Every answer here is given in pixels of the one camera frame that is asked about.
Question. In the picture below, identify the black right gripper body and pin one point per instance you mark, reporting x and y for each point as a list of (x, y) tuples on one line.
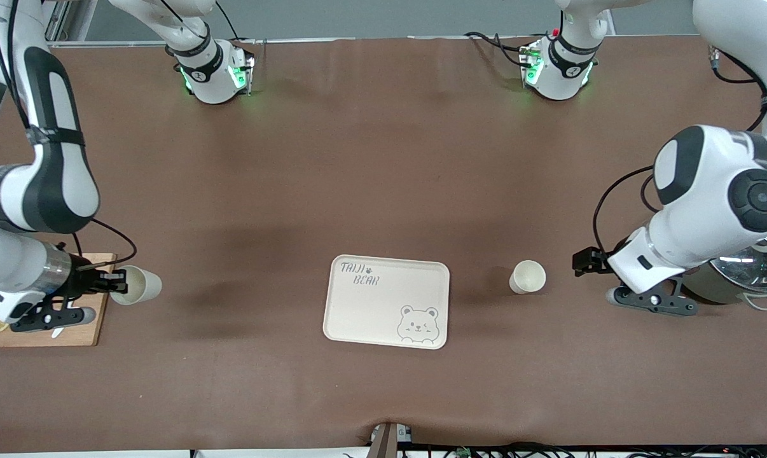
[(83, 282)]

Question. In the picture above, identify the white IKEA cup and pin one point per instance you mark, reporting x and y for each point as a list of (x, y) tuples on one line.
[(528, 277), (143, 286)]

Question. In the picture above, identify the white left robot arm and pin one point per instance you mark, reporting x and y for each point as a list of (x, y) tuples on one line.
[(708, 191)]

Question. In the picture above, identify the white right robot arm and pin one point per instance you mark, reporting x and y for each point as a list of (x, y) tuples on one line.
[(59, 191)]

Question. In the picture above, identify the bamboo cutting board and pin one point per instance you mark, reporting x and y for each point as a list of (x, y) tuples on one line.
[(100, 318)]

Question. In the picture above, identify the olive green cooking pot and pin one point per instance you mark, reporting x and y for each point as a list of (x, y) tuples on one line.
[(720, 289)]

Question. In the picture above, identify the glass pot lid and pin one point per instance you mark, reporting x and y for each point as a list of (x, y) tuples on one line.
[(759, 267)]

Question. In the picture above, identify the cream bear print tray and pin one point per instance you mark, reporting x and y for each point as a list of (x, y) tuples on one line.
[(390, 305)]

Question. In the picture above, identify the brown table cover mat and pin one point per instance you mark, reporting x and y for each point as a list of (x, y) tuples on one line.
[(383, 159)]

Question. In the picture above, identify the aluminium frame profile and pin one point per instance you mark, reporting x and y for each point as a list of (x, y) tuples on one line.
[(72, 19)]

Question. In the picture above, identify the grey metal bracket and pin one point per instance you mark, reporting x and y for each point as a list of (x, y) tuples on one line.
[(386, 442)]

